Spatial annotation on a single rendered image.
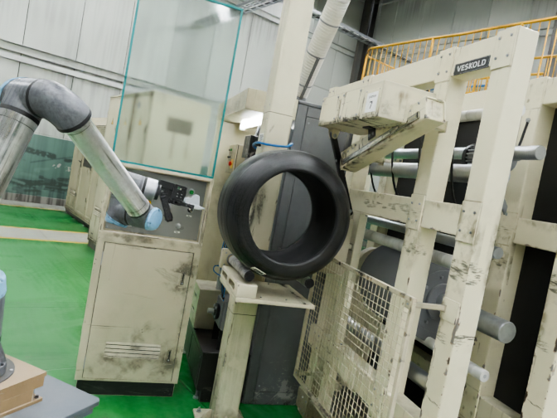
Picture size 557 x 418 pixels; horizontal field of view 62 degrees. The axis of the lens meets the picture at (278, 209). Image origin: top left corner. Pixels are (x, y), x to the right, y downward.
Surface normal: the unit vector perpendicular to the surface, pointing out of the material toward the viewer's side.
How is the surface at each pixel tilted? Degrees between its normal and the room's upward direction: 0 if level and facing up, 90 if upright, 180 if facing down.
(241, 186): 74
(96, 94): 90
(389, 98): 90
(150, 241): 90
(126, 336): 90
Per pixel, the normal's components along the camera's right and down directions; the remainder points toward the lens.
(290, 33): 0.30, 0.11
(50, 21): 0.58, 0.15
